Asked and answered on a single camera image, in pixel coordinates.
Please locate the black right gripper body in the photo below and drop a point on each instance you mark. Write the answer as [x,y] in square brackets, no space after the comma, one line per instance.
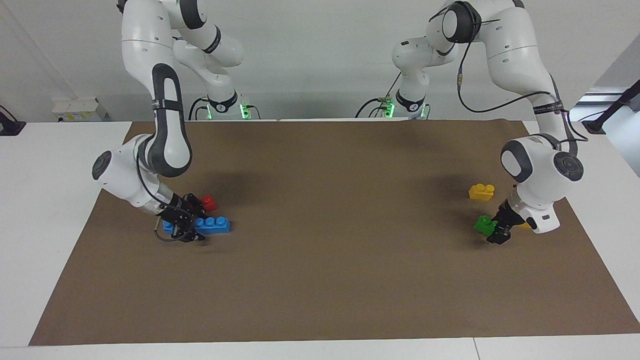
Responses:
[175,215]

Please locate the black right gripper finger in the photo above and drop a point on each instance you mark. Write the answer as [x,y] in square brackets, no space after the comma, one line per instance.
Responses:
[196,204]
[194,236]

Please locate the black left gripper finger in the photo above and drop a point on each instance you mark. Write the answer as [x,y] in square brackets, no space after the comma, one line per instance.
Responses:
[495,221]
[499,238]

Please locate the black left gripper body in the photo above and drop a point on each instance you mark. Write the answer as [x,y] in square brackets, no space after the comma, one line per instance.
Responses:
[507,216]

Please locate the green two-stud toy brick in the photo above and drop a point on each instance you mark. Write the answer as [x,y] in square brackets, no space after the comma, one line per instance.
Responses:
[483,225]

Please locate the blue three-stud toy brick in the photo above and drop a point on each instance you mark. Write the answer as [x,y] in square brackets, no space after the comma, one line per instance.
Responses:
[167,228]
[216,226]

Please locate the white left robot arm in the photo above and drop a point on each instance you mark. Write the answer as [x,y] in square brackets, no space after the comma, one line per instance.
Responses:
[537,170]

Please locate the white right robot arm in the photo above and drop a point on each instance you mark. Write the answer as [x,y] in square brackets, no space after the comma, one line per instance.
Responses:
[167,130]

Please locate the red two-stud toy brick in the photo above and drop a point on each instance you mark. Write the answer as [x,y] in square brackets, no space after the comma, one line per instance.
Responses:
[209,202]

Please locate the yellow two-stud toy brick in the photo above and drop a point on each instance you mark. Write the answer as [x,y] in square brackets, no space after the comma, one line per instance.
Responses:
[524,226]
[481,193]

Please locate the brown paper mat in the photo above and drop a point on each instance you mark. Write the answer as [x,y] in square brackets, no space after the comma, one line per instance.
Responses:
[320,280]

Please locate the black stand with clamp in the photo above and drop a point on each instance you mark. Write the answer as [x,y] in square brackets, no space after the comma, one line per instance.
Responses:
[612,107]

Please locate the black table clamp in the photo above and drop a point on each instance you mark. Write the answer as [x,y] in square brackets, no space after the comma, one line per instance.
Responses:
[11,127]

